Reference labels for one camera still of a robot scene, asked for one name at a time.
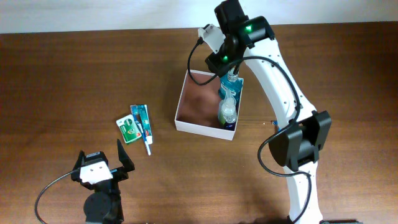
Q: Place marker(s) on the green Dettol soap box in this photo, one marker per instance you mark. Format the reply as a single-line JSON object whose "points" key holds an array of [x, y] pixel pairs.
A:
{"points": [[128, 129]]}

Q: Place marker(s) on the white open cardboard box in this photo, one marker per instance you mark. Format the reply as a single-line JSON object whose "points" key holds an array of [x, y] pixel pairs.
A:
{"points": [[197, 110]]}

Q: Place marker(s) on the blue mouthwash bottle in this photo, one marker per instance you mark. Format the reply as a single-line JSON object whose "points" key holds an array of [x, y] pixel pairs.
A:
{"points": [[233, 83]]}

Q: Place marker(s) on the clear pump sanitizer bottle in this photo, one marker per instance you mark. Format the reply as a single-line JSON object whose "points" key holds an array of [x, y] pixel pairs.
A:
{"points": [[227, 115]]}

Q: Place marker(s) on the teal toothpaste tube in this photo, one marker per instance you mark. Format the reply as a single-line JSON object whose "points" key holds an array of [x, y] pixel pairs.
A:
{"points": [[143, 113]]}

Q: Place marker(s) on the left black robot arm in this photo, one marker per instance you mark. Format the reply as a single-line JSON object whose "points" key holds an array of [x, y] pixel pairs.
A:
{"points": [[104, 205]]}

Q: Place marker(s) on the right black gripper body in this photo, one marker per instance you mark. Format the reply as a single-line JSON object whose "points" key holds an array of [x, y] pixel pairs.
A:
{"points": [[224, 60]]}

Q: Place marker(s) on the blue white toothbrush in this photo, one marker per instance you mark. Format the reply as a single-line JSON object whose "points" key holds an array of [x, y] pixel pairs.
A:
{"points": [[137, 120]]}

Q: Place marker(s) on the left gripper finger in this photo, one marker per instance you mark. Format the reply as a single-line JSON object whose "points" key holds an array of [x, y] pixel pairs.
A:
{"points": [[80, 161], [124, 158]]}

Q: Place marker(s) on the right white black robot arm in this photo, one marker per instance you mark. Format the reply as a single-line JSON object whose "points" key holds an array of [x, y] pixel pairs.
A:
{"points": [[303, 130]]}

